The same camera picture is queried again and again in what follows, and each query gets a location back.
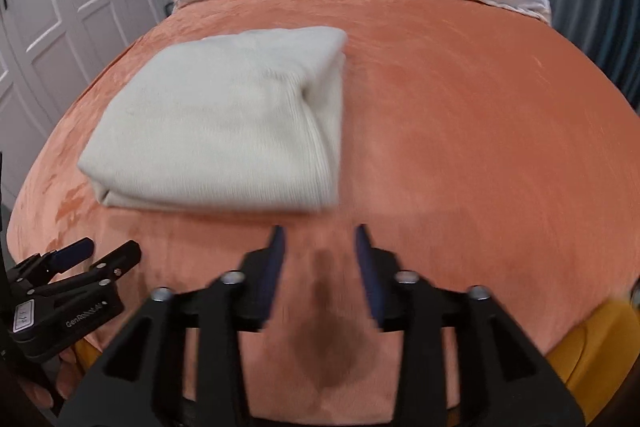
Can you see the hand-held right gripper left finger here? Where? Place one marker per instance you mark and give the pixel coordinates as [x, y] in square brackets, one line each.
[272, 267]

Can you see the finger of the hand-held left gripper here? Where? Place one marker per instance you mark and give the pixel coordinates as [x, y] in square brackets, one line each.
[70, 254]
[117, 259]

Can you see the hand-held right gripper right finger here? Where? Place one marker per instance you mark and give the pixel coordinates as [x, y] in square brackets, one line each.
[367, 272]

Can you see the cream knit sweater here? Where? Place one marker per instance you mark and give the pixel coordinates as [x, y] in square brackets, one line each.
[215, 122]

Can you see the person's left hand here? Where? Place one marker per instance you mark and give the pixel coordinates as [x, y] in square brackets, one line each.
[65, 372]

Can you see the orange plush blanket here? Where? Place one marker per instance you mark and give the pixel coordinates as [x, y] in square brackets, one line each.
[450, 132]

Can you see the mustard bed sheet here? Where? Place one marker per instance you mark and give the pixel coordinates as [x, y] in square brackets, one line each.
[585, 347]

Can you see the white wardrobe doors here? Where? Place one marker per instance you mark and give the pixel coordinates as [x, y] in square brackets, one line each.
[75, 7]

